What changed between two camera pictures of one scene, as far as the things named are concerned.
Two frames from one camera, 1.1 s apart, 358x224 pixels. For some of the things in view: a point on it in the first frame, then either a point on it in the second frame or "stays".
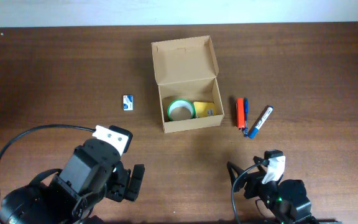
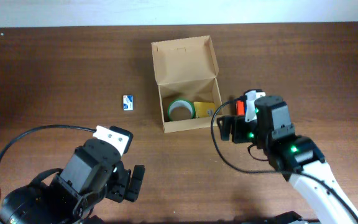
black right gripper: x=253 y=179 → x=237 y=129
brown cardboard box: x=186 y=70 stays
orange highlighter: x=240 y=112 stays
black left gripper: x=122 y=183 stays
